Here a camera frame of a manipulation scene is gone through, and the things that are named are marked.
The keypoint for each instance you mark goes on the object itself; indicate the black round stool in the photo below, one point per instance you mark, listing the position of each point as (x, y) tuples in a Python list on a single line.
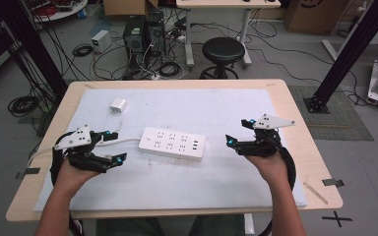
[(223, 49)]

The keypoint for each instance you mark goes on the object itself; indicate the white foam mat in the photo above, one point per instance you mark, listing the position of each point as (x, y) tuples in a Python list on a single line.
[(183, 187)]

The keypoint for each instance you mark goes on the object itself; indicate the black aluminium post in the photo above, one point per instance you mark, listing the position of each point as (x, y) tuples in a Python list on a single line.
[(351, 52), (36, 42)]

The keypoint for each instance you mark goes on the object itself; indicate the thin wooden stick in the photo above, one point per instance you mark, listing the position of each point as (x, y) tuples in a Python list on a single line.
[(315, 192)]

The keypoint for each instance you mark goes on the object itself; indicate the white charger plug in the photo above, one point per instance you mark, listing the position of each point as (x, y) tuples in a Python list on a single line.
[(118, 105)]

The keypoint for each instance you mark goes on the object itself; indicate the white power supply box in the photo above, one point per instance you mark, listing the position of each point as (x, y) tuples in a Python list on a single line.
[(101, 41)]

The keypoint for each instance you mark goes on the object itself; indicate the light wooden table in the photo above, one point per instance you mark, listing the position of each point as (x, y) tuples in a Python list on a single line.
[(308, 157)]

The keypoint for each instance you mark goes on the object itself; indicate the white desk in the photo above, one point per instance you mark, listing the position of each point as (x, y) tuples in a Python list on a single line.
[(226, 3)]

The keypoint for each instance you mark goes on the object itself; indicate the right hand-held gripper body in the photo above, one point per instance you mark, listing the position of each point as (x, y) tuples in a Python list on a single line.
[(265, 141)]

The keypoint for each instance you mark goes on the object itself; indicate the grey floor mat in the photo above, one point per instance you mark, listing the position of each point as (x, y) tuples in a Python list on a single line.
[(341, 126)]

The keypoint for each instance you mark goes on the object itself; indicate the small cardboard box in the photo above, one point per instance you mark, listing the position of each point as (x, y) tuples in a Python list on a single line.
[(124, 7)]

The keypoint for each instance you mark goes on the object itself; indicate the white power strip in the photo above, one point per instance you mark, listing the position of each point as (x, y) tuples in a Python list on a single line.
[(172, 144)]

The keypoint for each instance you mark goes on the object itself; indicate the person's left hand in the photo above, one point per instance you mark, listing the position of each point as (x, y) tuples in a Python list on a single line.
[(74, 175)]

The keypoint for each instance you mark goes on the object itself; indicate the black computer tower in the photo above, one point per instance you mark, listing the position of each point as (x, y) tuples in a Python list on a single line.
[(156, 32), (134, 39)]

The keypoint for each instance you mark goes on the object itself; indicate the grey tape strip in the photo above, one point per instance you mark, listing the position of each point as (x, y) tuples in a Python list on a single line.
[(333, 182), (29, 172)]

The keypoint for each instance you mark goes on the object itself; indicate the large cardboard box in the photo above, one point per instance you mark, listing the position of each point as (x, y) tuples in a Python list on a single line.
[(315, 16)]

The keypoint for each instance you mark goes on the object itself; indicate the round white table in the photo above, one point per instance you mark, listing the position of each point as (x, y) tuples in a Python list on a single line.
[(69, 10)]

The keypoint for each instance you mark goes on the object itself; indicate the person's dark pants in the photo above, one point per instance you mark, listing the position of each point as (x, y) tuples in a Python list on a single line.
[(128, 227)]

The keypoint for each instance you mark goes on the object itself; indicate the person's right hand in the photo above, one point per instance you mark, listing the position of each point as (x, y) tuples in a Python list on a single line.
[(270, 170)]

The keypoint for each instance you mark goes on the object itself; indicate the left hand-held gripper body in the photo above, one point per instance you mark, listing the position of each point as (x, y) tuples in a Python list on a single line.
[(78, 137)]

